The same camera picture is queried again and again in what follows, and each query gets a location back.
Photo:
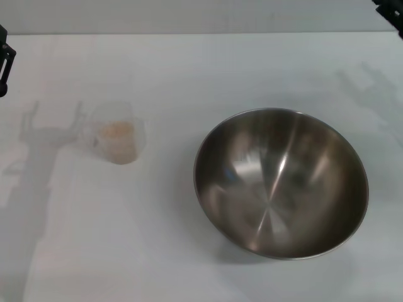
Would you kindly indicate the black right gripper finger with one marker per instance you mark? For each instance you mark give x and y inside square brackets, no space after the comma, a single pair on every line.
[393,12]

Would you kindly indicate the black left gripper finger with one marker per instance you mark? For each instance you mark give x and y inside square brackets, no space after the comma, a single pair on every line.
[5,63]

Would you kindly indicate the clear plastic measuring cup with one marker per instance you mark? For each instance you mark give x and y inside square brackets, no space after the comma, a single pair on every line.
[94,135]

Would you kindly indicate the white rice grains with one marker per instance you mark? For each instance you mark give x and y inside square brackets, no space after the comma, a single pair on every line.
[119,138]

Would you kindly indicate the stainless steel mixing bowl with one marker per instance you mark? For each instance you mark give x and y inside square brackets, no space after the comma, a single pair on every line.
[283,188]

